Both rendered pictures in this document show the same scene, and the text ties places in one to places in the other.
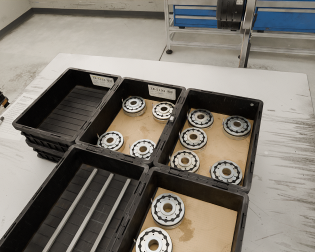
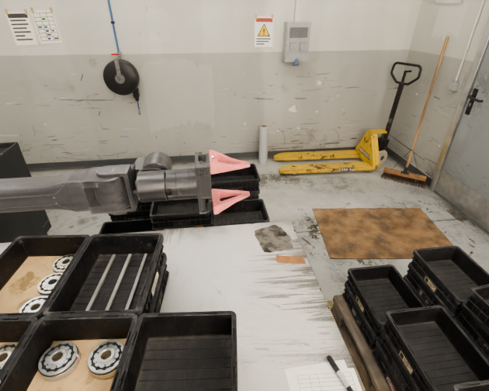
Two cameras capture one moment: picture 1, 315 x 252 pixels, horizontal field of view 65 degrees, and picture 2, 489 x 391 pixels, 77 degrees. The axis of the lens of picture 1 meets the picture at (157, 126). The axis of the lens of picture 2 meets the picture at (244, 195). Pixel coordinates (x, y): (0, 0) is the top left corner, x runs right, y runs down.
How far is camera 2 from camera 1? 1.31 m
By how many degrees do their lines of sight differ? 97
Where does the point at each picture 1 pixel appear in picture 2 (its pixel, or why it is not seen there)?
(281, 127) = not seen: outside the picture
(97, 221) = (108, 289)
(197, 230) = (14, 309)
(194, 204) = not seen: hidden behind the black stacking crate
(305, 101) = not seen: outside the picture
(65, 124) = (193, 373)
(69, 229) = (130, 278)
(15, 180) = (239, 322)
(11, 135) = (304, 372)
